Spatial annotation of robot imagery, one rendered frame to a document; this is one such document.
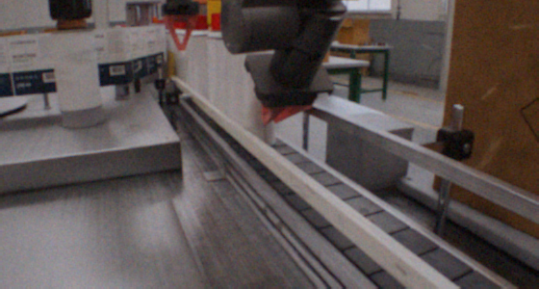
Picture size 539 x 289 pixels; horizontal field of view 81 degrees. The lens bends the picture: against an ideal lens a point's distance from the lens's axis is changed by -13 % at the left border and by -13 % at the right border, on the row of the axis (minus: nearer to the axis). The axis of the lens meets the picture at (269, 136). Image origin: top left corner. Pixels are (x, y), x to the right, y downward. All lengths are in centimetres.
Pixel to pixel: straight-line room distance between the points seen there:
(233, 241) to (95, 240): 16
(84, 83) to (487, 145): 67
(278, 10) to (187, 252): 27
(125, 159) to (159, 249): 22
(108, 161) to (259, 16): 37
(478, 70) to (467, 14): 7
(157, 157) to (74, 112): 22
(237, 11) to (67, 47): 45
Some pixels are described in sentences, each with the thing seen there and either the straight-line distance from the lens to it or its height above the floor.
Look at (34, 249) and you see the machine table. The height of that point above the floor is 83.
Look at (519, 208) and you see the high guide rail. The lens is 28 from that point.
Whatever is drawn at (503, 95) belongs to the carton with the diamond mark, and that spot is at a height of 100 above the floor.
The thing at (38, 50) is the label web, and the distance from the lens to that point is 97.
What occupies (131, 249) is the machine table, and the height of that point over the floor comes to 83.
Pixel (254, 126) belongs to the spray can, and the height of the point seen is 92.
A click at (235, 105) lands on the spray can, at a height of 93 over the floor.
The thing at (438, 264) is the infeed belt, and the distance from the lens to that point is 33.
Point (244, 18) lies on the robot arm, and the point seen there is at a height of 107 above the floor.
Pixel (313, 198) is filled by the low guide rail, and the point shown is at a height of 90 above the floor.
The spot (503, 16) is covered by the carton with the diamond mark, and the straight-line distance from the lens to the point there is 45.
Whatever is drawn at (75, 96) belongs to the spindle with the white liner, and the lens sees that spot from 74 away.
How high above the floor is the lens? 106
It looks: 18 degrees down
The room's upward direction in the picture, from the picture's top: straight up
